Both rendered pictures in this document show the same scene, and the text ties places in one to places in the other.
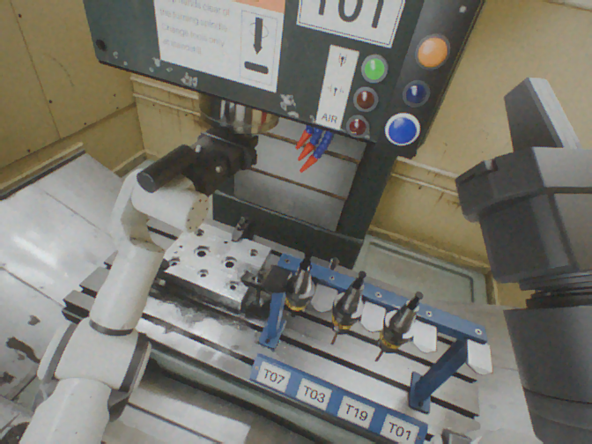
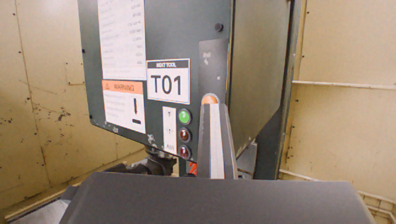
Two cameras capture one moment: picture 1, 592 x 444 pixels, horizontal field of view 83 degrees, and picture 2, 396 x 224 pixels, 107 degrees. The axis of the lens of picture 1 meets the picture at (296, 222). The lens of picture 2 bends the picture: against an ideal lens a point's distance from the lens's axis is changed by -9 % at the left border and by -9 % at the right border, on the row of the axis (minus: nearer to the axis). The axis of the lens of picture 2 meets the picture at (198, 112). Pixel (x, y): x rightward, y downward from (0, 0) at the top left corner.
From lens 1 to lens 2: 21 cm
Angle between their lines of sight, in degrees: 34
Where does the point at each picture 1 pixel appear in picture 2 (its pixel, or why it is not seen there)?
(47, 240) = not seen: hidden behind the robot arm
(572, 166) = (145, 208)
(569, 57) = (367, 111)
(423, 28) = (201, 91)
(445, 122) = (306, 149)
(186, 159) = (118, 170)
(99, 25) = (90, 109)
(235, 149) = (157, 165)
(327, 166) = not seen: hidden behind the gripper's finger
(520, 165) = (77, 197)
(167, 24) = (107, 106)
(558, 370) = not seen: outside the picture
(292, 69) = (150, 120)
